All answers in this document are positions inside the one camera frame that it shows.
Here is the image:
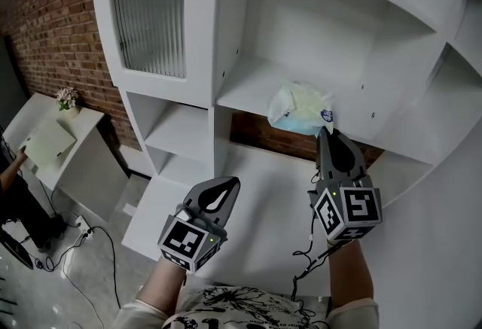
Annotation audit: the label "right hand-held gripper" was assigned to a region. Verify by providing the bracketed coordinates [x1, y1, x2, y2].
[307, 129, 384, 242]

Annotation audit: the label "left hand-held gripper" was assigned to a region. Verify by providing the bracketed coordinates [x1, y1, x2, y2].
[157, 176, 241, 275]

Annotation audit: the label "pale plastic packet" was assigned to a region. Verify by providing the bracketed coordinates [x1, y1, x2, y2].
[266, 81, 336, 136]

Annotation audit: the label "white shelf cabinet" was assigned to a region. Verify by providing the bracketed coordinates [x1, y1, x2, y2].
[89, 0, 482, 185]

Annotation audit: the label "person's right forearm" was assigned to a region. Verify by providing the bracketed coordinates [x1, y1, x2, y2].
[326, 239, 374, 312]

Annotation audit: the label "person's left forearm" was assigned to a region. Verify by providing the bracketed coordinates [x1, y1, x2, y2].
[136, 257, 188, 323]

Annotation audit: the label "white table surface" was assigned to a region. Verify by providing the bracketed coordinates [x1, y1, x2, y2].
[120, 137, 438, 300]

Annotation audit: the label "white black floral print shirt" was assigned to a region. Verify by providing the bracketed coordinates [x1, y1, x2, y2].
[114, 284, 380, 329]

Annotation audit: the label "white power strip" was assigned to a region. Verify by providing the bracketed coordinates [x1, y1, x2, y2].
[76, 217, 94, 242]

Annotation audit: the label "small white side table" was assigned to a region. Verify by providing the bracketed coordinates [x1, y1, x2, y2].
[2, 92, 131, 224]

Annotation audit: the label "white square board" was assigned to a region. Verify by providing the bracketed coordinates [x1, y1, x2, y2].
[25, 118, 78, 171]

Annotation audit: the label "potted pink flowers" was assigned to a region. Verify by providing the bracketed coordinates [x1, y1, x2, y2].
[55, 87, 81, 120]

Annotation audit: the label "white fluted glass cabinet door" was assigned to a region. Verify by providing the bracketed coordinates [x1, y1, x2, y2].
[90, 0, 227, 110]

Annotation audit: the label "black flat device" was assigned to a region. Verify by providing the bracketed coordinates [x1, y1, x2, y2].
[0, 228, 35, 271]

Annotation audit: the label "grey partition panel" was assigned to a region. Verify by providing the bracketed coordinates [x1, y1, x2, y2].
[0, 33, 29, 133]

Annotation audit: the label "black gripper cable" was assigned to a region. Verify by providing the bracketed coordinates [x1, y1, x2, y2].
[291, 169, 334, 321]

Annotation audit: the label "black floor cable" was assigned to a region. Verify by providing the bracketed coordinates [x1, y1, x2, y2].
[35, 224, 122, 310]

